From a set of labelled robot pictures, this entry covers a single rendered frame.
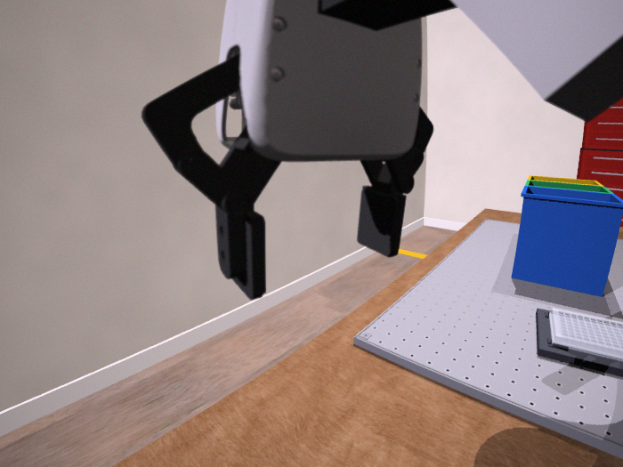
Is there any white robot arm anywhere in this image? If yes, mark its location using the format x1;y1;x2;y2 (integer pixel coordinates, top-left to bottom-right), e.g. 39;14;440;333
318;0;623;123

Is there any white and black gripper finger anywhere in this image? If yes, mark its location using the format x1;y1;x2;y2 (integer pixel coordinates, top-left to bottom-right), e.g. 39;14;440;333
142;54;281;301
357;107;433;258

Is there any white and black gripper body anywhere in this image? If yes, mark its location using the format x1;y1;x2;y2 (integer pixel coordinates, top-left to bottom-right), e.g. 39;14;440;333
219;0;422;162

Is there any blue bin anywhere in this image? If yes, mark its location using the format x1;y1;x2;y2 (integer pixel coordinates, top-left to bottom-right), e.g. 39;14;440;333
512;186;623;297

